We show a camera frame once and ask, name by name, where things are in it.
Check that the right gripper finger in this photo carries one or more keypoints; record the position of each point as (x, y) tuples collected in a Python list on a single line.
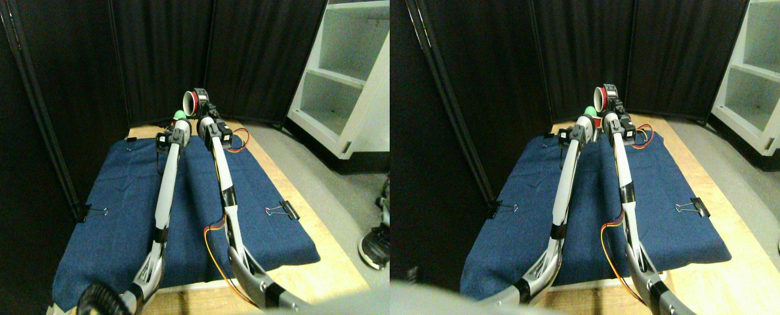
[(203, 102), (611, 98)]

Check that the red cup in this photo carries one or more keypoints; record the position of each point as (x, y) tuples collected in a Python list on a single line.
[(599, 100), (590, 111), (189, 104), (180, 115)]

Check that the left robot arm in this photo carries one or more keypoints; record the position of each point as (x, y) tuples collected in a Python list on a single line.
[(569, 184), (168, 184)]

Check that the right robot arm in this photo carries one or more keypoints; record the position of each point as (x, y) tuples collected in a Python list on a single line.
[(220, 164), (622, 164)]

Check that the white shelf unit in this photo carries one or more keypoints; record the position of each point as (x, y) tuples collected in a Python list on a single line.
[(757, 85), (337, 85)]

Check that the dark blue cloth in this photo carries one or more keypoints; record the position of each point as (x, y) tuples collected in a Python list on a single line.
[(691, 230), (101, 230)]

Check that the curtain stand pole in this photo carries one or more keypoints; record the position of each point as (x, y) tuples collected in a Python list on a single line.
[(39, 98), (453, 98)]

